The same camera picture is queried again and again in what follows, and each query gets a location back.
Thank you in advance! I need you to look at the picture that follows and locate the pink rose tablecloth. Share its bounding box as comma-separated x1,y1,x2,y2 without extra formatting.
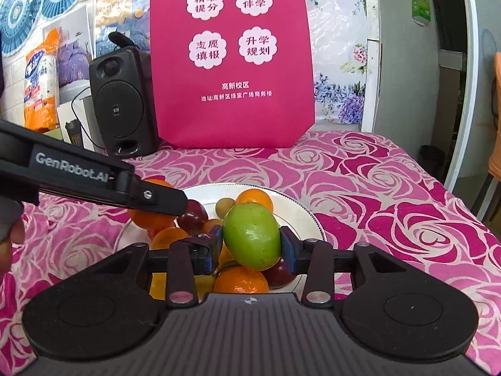
0,129,501,365

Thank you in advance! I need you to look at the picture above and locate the dark trash bin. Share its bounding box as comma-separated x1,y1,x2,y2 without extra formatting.
419,145,445,183

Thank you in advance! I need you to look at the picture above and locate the orange chair cover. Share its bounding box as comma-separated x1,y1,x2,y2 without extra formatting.
487,51,501,183

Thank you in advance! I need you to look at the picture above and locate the dark red apple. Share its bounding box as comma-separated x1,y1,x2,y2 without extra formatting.
176,200,209,232
261,256,298,290

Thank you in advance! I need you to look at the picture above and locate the person's left hand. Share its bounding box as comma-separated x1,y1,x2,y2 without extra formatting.
0,217,25,279

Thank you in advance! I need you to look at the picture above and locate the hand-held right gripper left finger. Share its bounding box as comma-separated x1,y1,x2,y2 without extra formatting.
84,225,225,308

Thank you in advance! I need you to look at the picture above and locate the black cable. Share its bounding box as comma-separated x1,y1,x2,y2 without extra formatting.
70,86,106,153

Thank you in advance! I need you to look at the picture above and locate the bumpy tangerine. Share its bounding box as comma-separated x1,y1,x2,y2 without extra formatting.
213,265,270,294

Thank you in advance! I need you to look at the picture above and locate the white box with cup picture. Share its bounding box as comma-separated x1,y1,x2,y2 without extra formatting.
57,98,98,151

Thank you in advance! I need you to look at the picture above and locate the large orange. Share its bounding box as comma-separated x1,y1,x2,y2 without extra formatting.
128,179,177,231

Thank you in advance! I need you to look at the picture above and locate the white plate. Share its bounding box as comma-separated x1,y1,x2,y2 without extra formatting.
116,185,327,294

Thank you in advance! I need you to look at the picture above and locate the elongated green apple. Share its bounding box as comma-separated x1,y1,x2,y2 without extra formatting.
222,202,282,271

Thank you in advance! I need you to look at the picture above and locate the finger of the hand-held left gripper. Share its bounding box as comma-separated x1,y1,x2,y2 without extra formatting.
113,171,189,217

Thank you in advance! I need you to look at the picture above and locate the orange paper cup package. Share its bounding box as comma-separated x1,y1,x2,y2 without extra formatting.
23,27,61,132

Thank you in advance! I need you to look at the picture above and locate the brown longan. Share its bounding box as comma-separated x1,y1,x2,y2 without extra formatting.
216,198,235,220

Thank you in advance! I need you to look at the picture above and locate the black speaker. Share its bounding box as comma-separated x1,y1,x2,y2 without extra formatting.
89,46,160,156

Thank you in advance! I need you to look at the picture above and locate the floral wall covering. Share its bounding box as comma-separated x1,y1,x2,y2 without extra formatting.
301,0,381,126

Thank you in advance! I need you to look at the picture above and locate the green wall pack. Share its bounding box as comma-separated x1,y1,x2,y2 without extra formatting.
411,0,432,24

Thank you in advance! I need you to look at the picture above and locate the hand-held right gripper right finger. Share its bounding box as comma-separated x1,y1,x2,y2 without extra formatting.
279,226,421,307

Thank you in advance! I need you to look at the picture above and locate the white door frame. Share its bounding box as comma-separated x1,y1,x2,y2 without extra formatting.
444,0,494,194

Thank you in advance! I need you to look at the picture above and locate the purple bedding poster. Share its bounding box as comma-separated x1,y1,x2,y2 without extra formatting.
43,6,95,87

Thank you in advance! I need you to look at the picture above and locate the pink fabric bag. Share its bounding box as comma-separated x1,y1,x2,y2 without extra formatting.
150,0,316,149

